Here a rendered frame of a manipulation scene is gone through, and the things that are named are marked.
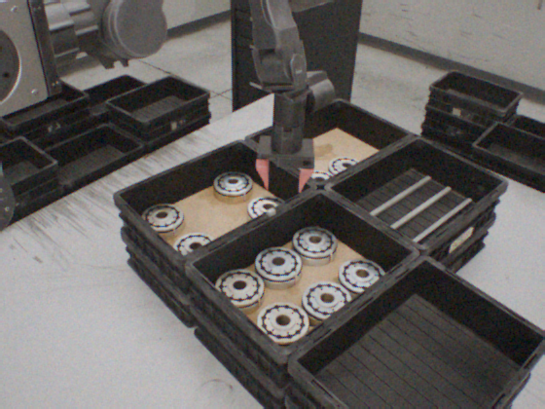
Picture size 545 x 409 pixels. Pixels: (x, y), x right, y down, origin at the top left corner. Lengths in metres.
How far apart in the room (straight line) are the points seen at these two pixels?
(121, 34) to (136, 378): 0.75
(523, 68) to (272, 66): 3.58
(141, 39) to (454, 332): 0.82
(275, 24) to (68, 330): 0.83
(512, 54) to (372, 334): 3.49
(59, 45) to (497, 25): 3.91
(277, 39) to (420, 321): 0.63
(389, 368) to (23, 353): 0.79
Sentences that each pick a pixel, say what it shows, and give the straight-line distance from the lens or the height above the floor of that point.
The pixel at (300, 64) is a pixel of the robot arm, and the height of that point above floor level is 1.32.
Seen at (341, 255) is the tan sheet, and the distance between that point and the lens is 1.22.
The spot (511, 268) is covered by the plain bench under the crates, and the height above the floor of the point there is 0.70.
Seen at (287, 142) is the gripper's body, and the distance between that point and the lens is 0.93.
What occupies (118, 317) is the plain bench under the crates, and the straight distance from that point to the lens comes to 1.28.
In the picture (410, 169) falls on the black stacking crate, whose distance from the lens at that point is 1.55.
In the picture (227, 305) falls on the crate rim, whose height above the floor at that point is 0.93.
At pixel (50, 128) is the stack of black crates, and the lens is 2.49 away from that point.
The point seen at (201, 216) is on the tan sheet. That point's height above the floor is 0.83.
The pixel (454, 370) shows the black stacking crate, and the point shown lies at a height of 0.83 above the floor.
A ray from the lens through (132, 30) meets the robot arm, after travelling 0.67.
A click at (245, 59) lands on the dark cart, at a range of 2.93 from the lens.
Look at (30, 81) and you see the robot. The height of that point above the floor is 1.42.
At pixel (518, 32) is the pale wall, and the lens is 4.30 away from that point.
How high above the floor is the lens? 1.66
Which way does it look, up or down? 38 degrees down
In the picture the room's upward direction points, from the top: 2 degrees clockwise
